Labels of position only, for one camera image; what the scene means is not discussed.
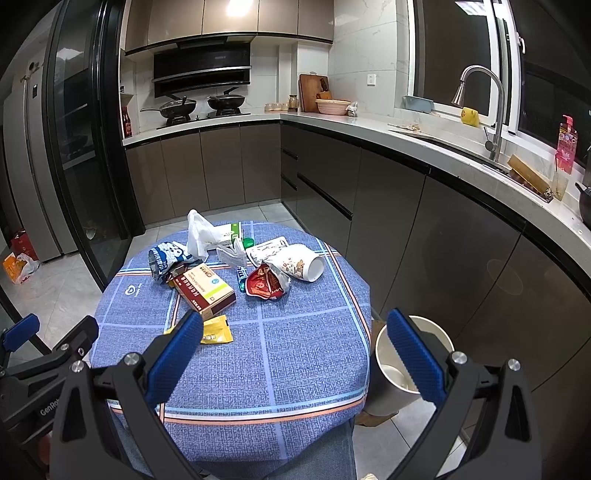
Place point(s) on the blue plaid tablecloth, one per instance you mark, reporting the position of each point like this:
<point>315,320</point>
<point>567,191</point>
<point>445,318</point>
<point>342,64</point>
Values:
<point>296,367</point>

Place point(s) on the green white medicine box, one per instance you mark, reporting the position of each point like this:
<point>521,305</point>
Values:
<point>224,235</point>

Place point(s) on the red snack bag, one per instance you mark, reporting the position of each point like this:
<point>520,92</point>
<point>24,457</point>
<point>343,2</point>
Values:
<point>267,282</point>

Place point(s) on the wooden box by sink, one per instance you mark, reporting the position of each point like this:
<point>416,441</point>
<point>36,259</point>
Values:
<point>523,173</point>

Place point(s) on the steel kitchen faucet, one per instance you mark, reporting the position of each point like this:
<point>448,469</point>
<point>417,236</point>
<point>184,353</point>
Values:
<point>498,94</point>

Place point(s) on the blue jeans leg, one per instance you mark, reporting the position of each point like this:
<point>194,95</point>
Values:
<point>330,457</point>

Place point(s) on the yellow sachet wrapper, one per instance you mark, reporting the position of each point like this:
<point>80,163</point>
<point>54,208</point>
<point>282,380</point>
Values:
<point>214,332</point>

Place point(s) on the red box on floor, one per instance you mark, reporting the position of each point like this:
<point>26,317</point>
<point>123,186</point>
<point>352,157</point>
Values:
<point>21,244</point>

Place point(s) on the silver refrigerator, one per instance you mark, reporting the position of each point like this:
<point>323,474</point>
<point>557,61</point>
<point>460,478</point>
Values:
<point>28,167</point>

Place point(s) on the wooden cutting board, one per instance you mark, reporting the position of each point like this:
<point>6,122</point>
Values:
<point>313,87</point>

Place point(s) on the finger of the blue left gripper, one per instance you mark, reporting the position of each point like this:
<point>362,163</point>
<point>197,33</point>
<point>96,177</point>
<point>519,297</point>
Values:
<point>18,334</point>
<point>80,339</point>

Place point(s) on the red yellow medicine box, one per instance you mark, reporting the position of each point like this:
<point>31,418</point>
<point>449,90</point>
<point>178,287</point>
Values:
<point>204,291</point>

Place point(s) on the white trash bin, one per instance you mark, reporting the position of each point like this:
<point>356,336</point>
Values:
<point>391,386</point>

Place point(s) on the yellow sponge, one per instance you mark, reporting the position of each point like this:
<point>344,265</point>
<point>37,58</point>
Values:
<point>470,117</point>

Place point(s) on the green plastic lid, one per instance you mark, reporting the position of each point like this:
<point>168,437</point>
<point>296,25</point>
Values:
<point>247,242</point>

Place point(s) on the blue candy wrapper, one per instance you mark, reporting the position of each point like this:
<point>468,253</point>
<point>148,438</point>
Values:
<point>241,276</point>

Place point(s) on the orange plastic bag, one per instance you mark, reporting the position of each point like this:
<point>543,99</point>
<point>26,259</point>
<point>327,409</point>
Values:
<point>19,267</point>

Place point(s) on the red sauce bottle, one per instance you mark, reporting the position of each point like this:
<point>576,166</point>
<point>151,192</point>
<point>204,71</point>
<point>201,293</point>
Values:
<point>126,122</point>

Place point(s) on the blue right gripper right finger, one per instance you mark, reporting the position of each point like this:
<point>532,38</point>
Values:
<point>422,346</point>

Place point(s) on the patterned white paper cup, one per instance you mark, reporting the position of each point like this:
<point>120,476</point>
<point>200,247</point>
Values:
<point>295,260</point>

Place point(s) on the black wok left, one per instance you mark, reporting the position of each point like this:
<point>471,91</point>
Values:
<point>175,111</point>

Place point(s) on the black wok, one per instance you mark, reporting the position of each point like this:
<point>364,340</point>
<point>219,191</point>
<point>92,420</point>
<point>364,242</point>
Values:
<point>175,111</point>
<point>228,103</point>

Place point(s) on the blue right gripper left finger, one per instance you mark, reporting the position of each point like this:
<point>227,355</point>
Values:
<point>167,357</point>

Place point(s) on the black wok right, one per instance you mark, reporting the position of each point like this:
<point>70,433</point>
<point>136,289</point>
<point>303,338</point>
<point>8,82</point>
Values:
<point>228,103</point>

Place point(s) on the blue white snack bag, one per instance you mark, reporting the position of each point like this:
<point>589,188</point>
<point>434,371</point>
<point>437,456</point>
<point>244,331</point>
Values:
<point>166,257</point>

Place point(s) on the black range hood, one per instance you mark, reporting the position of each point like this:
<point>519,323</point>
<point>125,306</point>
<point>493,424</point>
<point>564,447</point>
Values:
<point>199,67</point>

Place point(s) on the pink basket bowl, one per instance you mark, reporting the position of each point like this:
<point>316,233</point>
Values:
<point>332,107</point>

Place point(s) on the white tissue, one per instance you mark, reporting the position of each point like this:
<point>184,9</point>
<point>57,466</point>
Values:
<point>200,235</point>

